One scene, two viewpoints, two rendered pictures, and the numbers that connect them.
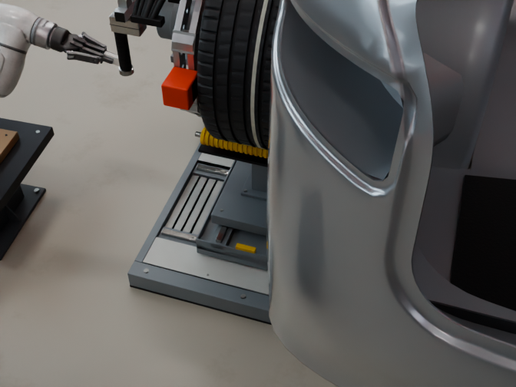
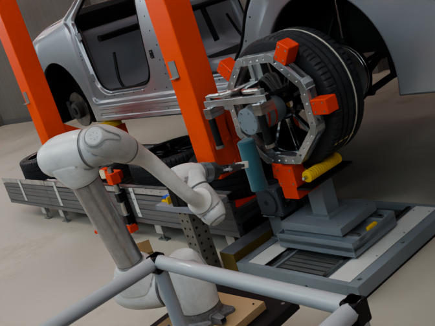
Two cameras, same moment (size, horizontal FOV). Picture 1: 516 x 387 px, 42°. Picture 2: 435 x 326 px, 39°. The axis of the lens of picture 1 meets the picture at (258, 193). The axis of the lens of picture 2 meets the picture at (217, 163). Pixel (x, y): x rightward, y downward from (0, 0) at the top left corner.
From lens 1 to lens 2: 269 cm
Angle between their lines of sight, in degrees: 55
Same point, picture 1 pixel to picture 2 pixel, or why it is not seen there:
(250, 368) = not seen: outside the picture
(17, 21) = (194, 165)
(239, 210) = (342, 219)
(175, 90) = (331, 97)
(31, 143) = (220, 288)
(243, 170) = (307, 220)
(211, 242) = (358, 238)
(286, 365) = not seen: outside the picture
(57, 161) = not seen: outside the picture
